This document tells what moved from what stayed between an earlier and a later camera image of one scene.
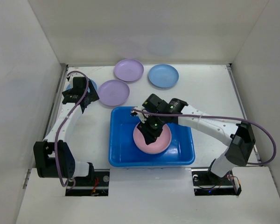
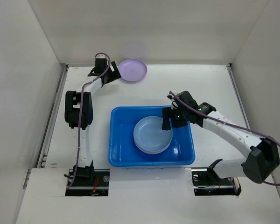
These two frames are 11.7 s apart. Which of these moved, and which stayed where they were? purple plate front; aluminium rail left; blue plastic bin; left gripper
Moved: purple plate front; left gripper
Stayed: aluminium rail left; blue plastic bin
